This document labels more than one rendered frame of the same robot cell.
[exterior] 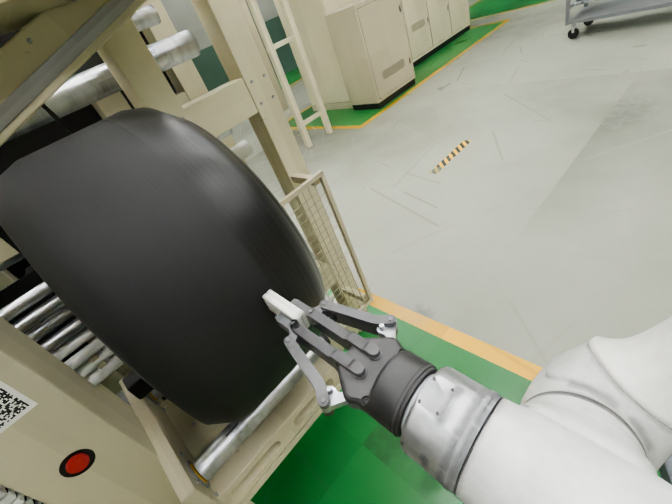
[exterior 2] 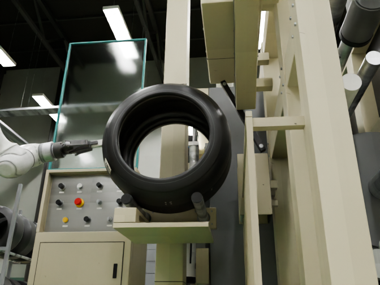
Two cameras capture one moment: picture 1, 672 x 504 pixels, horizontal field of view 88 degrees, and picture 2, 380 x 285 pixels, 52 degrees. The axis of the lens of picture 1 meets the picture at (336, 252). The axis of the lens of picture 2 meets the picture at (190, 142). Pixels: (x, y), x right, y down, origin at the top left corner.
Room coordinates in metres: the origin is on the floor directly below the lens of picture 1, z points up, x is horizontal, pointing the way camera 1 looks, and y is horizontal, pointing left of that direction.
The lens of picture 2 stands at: (1.68, -0.91, 0.48)
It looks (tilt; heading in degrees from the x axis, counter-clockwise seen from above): 24 degrees up; 129
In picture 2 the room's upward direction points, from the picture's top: 1 degrees clockwise
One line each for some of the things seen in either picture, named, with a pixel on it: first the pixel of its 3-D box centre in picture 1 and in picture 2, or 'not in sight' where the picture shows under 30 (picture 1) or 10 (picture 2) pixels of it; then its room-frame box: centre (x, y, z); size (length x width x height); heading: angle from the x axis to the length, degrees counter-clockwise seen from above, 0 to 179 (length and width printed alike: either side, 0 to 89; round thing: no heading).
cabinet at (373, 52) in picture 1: (374, 52); not in sight; (5.35, -1.60, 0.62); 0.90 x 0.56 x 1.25; 121
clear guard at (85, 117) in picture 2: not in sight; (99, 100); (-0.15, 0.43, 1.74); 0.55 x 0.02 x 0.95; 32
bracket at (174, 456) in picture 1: (165, 434); (174, 218); (0.48, 0.48, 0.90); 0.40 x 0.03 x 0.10; 32
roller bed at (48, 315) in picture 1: (63, 333); (253, 189); (0.77, 0.72, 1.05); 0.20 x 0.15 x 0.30; 122
